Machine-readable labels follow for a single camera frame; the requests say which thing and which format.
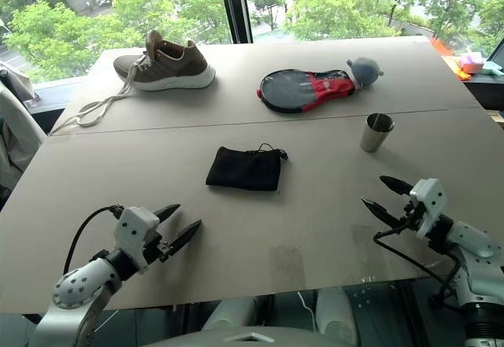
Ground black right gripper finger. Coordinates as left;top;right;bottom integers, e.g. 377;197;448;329
379;175;413;196
361;197;401;229

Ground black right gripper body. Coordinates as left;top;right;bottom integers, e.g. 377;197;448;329
394;200;425;231

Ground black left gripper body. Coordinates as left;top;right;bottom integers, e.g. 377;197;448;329
141;231;176;265

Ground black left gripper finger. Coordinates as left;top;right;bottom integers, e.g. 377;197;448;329
152;203;182;223
169;219;203;253

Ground stainless steel cup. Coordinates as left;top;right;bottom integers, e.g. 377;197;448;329
359;113;396;153

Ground black fabric pouch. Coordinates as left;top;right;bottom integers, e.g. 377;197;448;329
205;142;290;192

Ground white rounded robot leg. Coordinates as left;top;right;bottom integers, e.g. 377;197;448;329
316;286;358;345
201;297;258;341

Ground grey plush toy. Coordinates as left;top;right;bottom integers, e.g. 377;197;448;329
346;56;385;89

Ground grey robot torso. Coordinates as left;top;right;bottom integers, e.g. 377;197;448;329
143;326;358;347

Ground black side table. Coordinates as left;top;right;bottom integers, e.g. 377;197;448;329
463;71;504;111

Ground black and red racket cover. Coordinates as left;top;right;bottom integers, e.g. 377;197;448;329
257;68;356;115

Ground brown sneaker with white sole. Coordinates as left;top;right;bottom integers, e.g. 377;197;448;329
50;29;217;136

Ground pink box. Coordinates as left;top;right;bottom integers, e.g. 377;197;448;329
459;51;486;75

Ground light blue object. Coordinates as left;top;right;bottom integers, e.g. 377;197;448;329
480;61;504;77

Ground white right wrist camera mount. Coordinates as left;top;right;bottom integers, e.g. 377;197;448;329
408;178;449;241

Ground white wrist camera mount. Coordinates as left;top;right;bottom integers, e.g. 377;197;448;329
113;205;161;268
408;178;449;241

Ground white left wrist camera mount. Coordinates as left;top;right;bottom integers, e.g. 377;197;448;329
113;205;161;268

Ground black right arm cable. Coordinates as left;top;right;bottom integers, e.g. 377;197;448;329
372;227;462;309

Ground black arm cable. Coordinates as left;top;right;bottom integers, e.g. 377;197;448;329
62;204;125;275
372;227;462;309

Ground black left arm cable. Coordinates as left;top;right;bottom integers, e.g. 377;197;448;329
62;204;125;275

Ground black window frame post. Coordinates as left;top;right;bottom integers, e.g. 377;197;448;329
217;0;254;45

